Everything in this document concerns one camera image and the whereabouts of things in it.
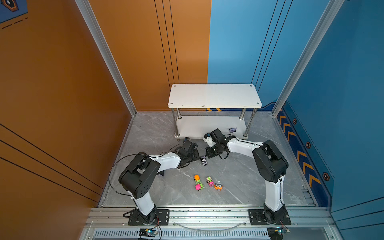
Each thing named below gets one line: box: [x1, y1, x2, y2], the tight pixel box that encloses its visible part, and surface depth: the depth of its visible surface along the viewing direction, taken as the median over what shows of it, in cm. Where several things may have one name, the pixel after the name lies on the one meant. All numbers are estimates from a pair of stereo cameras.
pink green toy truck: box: [194, 183, 205, 191], surface depth 83 cm
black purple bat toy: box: [200, 155, 208, 166], surface depth 93 cm
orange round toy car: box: [214, 183, 223, 192], surface depth 83 cm
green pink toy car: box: [206, 176, 214, 188], surface depth 84 cm
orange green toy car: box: [194, 174, 202, 185], surface depth 85 cm
